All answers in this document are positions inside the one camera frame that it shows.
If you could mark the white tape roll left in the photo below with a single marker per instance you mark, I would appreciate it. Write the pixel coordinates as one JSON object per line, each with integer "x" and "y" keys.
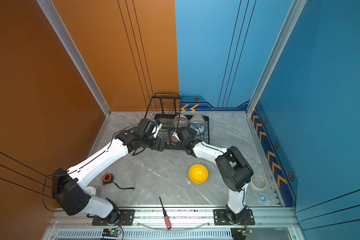
{"x": 91, "y": 191}

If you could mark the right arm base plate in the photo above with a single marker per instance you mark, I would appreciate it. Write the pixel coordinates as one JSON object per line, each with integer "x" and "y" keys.
{"x": 222, "y": 217}

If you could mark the aluminium front rail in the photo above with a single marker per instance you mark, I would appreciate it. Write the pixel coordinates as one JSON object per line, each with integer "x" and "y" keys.
{"x": 188, "y": 223}

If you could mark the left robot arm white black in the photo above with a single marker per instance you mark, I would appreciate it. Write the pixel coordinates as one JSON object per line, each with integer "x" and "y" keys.
{"x": 68, "y": 185}

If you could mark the right circuit board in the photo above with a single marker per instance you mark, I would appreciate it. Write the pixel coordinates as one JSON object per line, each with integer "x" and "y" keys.
{"x": 240, "y": 233}

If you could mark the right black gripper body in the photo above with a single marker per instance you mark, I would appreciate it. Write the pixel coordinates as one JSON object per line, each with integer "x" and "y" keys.
{"x": 193, "y": 133}

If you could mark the black wire dish rack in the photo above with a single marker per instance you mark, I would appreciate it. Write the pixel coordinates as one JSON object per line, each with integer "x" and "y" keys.
{"x": 168, "y": 109}

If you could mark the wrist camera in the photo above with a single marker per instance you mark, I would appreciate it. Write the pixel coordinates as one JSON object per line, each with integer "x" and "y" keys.
{"x": 148, "y": 128}
{"x": 171, "y": 131}

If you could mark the white tape roll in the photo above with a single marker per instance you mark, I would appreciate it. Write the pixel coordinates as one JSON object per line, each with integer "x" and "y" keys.
{"x": 91, "y": 191}
{"x": 258, "y": 182}

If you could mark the orange black tape measure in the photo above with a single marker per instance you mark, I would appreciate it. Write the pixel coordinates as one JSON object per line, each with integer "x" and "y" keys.
{"x": 108, "y": 179}

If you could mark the red handled screwdriver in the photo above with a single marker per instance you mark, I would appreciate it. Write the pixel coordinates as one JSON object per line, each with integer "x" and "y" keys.
{"x": 166, "y": 217}

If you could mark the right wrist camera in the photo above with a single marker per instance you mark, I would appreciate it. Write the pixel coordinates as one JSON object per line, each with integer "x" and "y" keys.
{"x": 171, "y": 131}

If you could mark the yellow bowl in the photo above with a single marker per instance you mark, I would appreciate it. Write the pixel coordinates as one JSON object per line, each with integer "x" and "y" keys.
{"x": 198, "y": 173}

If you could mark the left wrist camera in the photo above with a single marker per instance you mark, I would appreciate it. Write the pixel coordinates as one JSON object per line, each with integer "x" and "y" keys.
{"x": 148, "y": 128}

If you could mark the left green circuit board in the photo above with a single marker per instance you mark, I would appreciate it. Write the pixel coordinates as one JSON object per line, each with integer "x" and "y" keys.
{"x": 112, "y": 234}

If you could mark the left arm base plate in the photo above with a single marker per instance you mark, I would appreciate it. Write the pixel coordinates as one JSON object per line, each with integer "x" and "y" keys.
{"x": 124, "y": 218}

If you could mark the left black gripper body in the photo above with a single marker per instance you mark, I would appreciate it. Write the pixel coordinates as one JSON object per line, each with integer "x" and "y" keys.
{"x": 154, "y": 143}

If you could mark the small blue tape roll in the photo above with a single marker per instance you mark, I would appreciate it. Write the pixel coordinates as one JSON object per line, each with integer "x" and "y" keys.
{"x": 263, "y": 198}

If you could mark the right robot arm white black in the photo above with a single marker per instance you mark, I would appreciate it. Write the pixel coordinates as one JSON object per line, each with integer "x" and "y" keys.
{"x": 235, "y": 171}

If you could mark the orange patterned bowl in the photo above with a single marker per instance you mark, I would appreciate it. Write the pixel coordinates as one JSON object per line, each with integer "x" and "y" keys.
{"x": 174, "y": 138}

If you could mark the blue floral bowl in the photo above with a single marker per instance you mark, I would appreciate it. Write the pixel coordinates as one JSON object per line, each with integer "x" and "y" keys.
{"x": 198, "y": 123}

